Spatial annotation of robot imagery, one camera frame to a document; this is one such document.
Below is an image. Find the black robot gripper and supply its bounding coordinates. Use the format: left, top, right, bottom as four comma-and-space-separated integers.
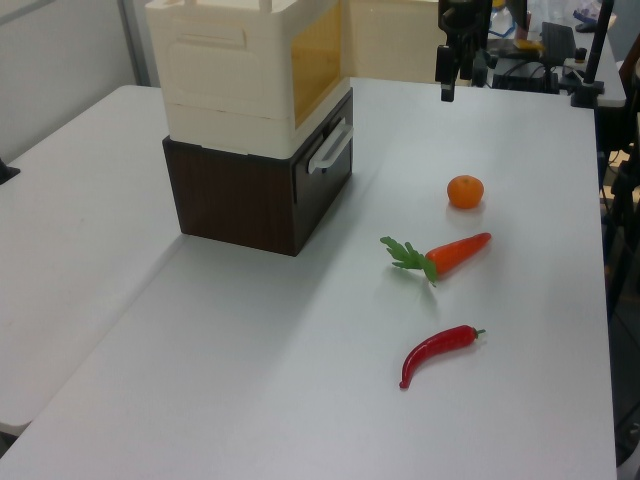
434, 0, 495, 103

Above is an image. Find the black electronics box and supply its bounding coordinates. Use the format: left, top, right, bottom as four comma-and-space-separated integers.
491, 53, 560, 94

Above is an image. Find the orange mandarin fruit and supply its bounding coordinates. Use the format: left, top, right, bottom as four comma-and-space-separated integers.
446, 174, 486, 210

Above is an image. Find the black table clamp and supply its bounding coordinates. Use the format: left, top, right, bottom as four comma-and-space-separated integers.
570, 81, 607, 108

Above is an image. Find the partly hidden red chili pepper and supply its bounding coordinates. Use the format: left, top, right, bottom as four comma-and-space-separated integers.
379, 232, 493, 288

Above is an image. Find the dark brown wooden drawer box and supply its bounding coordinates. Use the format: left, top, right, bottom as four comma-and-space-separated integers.
161, 86, 356, 258

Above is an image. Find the black stand foot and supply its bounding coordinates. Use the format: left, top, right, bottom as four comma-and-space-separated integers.
0, 156, 22, 187

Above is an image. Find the black camera pole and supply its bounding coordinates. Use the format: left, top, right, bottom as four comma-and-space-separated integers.
583, 0, 617, 87

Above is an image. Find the white drawer handle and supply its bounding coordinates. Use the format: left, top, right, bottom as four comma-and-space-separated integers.
306, 117, 356, 176

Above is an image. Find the cream plastic tray with handles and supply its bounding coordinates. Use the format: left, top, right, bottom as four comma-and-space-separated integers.
144, 0, 351, 159

